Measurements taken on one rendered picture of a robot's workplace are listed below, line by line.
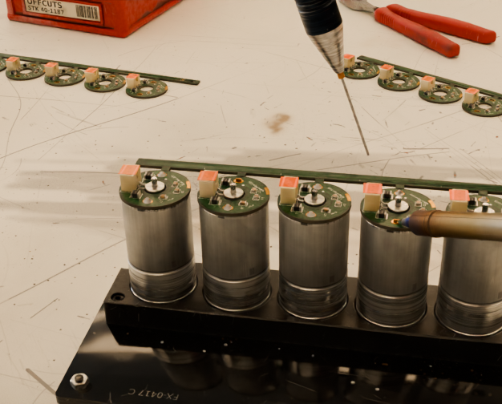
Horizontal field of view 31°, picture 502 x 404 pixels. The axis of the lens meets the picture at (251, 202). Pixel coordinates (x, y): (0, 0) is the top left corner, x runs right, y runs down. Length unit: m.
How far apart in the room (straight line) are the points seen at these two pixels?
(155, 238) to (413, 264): 0.09
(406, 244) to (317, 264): 0.03
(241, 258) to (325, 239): 0.03
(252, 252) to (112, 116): 0.22
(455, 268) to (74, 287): 0.16
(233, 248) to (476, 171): 0.18
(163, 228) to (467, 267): 0.10
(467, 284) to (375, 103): 0.23
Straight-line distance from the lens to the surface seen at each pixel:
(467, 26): 0.61
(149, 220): 0.31
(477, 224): 0.26
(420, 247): 0.30
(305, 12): 0.25
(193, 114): 0.50
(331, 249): 0.30
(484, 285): 0.30
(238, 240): 0.30
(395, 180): 0.32
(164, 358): 0.32
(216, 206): 0.30
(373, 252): 0.30
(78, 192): 0.44
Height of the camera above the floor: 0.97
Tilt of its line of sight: 32 degrees down
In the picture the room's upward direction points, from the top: 2 degrees counter-clockwise
